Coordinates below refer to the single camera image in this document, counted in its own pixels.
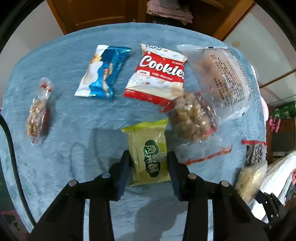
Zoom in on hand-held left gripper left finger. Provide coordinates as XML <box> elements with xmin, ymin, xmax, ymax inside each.
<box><xmin>28</xmin><ymin>150</ymin><xmax>131</xmax><ymax>241</ymax></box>

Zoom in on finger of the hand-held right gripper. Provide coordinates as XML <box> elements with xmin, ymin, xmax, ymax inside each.
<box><xmin>254</xmin><ymin>191</ymin><xmax>294</xmax><ymax>232</ymax></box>

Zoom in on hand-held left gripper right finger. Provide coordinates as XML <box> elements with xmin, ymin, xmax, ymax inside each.
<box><xmin>168</xmin><ymin>151</ymin><xmax>270</xmax><ymax>241</ymax></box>

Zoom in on clear bag of yellow cookies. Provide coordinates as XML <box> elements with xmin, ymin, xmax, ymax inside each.
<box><xmin>235</xmin><ymin>160</ymin><xmax>267</xmax><ymax>204</ymax></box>

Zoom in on green pastry packet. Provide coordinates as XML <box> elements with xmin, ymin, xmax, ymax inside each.
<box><xmin>121</xmin><ymin>118</ymin><xmax>171</xmax><ymax>186</ymax></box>

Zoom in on dark snack clear packet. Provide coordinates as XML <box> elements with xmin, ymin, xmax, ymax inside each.
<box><xmin>242</xmin><ymin>139</ymin><xmax>267</xmax><ymax>167</ymax></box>

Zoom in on clear bag of walnut chunks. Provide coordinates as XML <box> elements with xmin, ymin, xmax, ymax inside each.
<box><xmin>161</xmin><ymin>91</ymin><xmax>233</xmax><ymax>165</ymax></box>

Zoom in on blue wafer packet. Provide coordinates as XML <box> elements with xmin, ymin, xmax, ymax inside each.
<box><xmin>74</xmin><ymin>45</ymin><xmax>132</xmax><ymax>100</ymax></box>

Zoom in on clear nut bar wrapper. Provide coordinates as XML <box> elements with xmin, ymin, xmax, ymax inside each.
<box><xmin>25</xmin><ymin>77</ymin><xmax>54</xmax><ymax>145</ymax></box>

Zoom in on red white cookie packet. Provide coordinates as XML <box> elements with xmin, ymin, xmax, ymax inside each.
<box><xmin>123</xmin><ymin>43</ymin><xmax>188</xmax><ymax>106</ymax></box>

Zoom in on clear bag of brown cakes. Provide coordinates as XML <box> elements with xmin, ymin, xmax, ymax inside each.
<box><xmin>177</xmin><ymin>45</ymin><xmax>255</xmax><ymax>121</ymax></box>

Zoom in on checkered blanket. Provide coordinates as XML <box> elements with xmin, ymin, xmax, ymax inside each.
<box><xmin>251</xmin><ymin>151</ymin><xmax>296</xmax><ymax>220</ymax></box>

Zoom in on blue fleece blanket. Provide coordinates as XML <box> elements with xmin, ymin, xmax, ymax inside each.
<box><xmin>0</xmin><ymin>22</ymin><xmax>266</xmax><ymax>241</ymax></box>

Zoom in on dark wooden cabinet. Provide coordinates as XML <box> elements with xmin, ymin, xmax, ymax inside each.
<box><xmin>270</xmin><ymin>118</ymin><xmax>296</xmax><ymax>158</ymax></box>

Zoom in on pink toy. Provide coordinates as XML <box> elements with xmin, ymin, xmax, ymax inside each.
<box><xmin>268</xmin><ymin>117</ymin><xmax>281</xmax><ymax>132</ymax></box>

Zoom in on green bag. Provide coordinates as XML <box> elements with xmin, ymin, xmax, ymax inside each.
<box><xmin>272</xmin><ymin>101</ymin><xmax>296</xmax><ymax>120</ymax></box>

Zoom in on brown wooden door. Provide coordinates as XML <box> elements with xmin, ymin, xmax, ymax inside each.
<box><xmin>46</xmin><ymin>0</ymin><xmax>151</xmax><ymax>35</ymax></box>

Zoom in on folded pink clothes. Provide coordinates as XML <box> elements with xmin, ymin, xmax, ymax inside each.
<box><xmin>147</xmin><ymin>0</ymin><xmax>193</xmax><ymax>25</ymax></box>

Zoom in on black cable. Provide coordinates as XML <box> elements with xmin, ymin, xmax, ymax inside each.
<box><xmin>0</xmin><ymin>113</ymin><xmax>37</xmax><ymax>225</ymax></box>

